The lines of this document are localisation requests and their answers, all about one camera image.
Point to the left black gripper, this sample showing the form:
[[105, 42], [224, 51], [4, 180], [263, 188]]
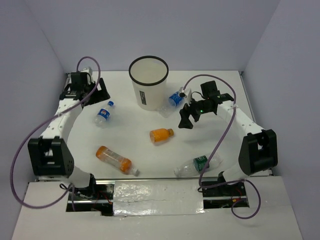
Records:
[[100, 95]]

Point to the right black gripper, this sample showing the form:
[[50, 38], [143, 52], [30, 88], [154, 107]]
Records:
[[185, 113]]

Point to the Pepsi bottle blue label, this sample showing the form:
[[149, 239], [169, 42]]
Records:
[[102, 117]]

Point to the clear bottle blue label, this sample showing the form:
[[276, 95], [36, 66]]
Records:
[[170, 104]]

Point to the short orange juice bottle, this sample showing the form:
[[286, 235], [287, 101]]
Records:
[[160, 135]]

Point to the long orange bottle white cap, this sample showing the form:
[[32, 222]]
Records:
[[123, 164]]

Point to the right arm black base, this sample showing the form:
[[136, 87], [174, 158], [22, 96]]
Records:
[[224, 196]]

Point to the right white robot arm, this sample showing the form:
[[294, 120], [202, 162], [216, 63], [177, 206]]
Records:
[[258, 150]]

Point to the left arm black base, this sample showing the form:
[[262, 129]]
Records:
[[93, 198]]

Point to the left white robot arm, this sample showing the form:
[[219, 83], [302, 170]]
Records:
[[49, 154]]

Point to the white bin with black rim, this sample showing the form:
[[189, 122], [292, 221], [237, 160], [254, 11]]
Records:
[[149, 77]]

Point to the clear bottle green label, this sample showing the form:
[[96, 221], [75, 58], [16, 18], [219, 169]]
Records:
[[194, 166]]

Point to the silver tape patch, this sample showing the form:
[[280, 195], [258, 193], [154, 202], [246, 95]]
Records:
[[157, 198]]

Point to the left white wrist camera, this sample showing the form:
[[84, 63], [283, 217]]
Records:
[[89, 74]]

